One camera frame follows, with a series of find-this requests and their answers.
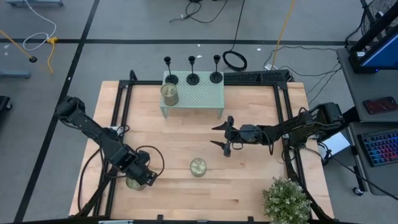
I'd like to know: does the backlit rainbow keyboard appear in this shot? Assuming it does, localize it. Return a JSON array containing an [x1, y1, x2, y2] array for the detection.
[[357, 129, 398, 167]]

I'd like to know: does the grey table foot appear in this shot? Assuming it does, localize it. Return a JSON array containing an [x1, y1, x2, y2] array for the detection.
[[5, 0, 65, 7]]

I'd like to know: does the white box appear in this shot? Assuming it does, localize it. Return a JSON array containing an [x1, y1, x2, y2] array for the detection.
[[320, 131, 351, 156]]

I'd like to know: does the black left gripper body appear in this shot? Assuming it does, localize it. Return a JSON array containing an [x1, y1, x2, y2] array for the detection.
[[126, 151, 158, 187]]

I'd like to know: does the black computer monitor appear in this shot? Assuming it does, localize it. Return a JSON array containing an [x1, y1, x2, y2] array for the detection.
[[347, 9, 398, 75]]

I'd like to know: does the black aluminium table frame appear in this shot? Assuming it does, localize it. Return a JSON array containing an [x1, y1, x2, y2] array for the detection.
[[74, 70, 335, 224]]

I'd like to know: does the coiled black cable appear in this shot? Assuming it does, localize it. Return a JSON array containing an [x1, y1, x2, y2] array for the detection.
[[222, 0, 248, 72]]

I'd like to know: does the black perforated riser shelf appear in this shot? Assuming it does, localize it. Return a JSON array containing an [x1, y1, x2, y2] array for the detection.
[[223, 69, 293, 85]]

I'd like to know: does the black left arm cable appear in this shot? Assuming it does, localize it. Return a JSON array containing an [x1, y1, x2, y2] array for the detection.
[[135, 145, 166, 179]]

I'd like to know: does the mint green perforated riser shelf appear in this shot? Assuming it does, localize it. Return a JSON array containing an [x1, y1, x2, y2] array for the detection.
[[159, 70, 225, 119]]

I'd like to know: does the green artificial potted plant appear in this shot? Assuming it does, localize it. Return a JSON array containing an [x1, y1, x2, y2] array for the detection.
[[262, 176, 313, 224]]

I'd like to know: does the yellow cord with black end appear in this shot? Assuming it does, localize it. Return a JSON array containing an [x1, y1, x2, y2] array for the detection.
[[0, 29, 39, 63]]

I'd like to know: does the gold glass candle jar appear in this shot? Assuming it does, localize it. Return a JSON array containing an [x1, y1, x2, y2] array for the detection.
[[190, 157, 207, 178], [160, 82, 180, 106], [125, 177, 147, 192]]

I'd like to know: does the short yellow cable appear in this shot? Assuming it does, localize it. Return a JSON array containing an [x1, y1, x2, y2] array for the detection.
[[46, 36, 59, 75]]

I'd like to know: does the grey desk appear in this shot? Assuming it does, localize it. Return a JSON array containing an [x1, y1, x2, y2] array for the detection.
[[335, 46, 398, 197]]

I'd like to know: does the black metal candlestick holder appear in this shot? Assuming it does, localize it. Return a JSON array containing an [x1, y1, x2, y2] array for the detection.
[[164, 56, 179, 85], [209, 54, 224, 84], [186, 55, 200, 86]]

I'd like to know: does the long yellow cable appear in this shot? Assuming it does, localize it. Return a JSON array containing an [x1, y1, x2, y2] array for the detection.
[[269, 0, 297, 70]]

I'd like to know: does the black cables to desk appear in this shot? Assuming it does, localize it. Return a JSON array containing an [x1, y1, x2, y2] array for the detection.
[[264, 45, 342, 106]]

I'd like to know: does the dark red smartphone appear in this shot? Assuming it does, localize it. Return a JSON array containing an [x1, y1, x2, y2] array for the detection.
[[363, 96, 398, 115]]

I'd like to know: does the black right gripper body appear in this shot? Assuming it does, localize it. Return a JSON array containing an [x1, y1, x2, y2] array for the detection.
[[223, 115, 265, 158]]

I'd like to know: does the black cable from arm base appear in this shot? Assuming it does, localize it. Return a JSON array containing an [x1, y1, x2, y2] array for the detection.
[[317, 146, 398, 202]]

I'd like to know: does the black floor fan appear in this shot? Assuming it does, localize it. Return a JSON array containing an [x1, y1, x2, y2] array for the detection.
[[360, 0, 398, 37]]

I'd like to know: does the white cable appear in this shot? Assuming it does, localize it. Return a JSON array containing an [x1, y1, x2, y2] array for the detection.
[[22, 0, 58, 52]]

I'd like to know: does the thin black floor cable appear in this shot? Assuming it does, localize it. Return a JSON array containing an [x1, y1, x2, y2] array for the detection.
[[169, 0, 229, 24]]

